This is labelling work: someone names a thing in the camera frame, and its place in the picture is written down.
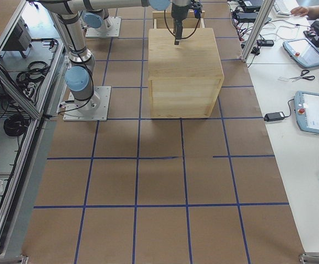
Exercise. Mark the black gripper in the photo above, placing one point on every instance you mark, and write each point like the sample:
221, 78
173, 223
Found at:
177, 12

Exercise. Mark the silver front robot arm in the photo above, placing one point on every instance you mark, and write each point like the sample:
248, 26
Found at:
67, 13

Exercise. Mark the silver rear robot arm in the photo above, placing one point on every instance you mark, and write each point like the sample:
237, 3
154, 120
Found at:
98, 19

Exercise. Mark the wooden drawer cabinet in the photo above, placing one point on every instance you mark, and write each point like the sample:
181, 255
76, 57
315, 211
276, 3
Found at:
184, 80

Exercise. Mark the person's hand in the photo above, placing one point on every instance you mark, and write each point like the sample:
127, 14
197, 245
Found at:
300, 11

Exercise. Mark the black small adapter box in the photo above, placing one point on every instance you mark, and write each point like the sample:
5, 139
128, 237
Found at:
265, 43

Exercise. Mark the white keyboard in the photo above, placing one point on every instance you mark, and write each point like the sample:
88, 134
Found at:
280, 10

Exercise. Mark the upper teach pendant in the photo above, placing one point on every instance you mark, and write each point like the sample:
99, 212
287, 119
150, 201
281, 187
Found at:
303, 51

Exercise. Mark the teach pendant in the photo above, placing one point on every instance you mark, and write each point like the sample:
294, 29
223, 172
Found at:
303, 51
307, 111

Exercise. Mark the black power adapter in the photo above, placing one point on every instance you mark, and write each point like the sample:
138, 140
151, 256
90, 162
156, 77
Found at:
274, 116

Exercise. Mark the black control box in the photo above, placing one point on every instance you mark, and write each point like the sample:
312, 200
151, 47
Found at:
19, 40

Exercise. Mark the lower teach pendant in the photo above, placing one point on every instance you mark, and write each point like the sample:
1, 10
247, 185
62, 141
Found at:
307, 111

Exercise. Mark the rear grey base plate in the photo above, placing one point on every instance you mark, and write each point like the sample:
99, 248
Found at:
113, 32

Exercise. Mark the grey base plate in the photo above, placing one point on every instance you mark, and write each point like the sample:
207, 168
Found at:
113, 32
95, 109

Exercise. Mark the aluminium frame post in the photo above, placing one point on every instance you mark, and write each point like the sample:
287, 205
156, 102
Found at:
257, 27

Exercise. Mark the black handled scissors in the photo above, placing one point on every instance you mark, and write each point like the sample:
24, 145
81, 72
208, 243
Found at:
303, 75

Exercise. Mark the front grey base plate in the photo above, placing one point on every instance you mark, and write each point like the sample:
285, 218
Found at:
95, 109

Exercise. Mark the aluminium frame rail left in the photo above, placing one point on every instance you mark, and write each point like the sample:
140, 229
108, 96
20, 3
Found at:
16, 160

